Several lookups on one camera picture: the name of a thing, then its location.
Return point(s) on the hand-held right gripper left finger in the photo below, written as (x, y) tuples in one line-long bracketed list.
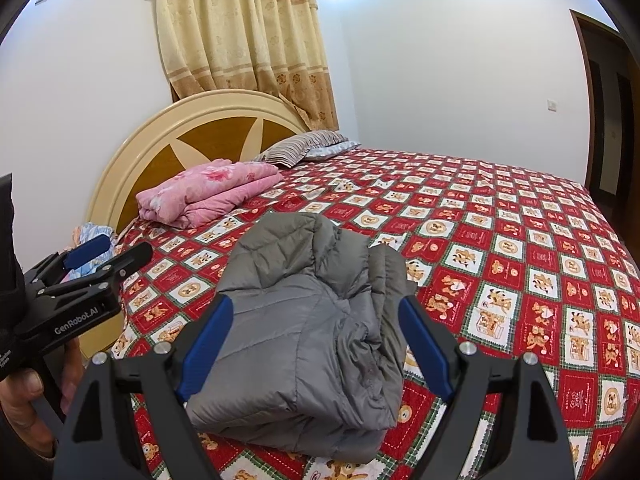
[(205, 355)]

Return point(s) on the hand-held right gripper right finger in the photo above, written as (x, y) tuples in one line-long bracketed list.
[(425, 355)]

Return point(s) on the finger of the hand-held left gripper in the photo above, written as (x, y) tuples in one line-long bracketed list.
[(125, 260), (90, 252)]

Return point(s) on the grey puffer jacket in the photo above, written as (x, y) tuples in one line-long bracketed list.
[(310, 320)]

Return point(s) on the person's left hand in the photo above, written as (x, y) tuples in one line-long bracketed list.
[(25, 395)]

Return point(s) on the blue printed cloth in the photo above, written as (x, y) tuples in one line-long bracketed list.
[(85, 230)]

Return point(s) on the pink floral folded blanket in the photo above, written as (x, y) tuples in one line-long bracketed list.
[(210, 190)]

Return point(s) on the cream and brown headboard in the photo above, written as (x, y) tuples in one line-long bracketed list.
[(150, 130)]

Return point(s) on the red checkered bear bedsheet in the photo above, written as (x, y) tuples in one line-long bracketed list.
[(500, 220)]

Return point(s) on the striped pillow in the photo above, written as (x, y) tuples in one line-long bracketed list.
[(300, 147)]

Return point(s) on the grey patterned pillow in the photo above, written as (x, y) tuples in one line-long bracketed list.
[(337, 150)]

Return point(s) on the beige patterned curtain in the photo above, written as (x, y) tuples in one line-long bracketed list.
[(240, 35)]

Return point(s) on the brown wooden door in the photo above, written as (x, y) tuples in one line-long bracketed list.
[(582, 85)]

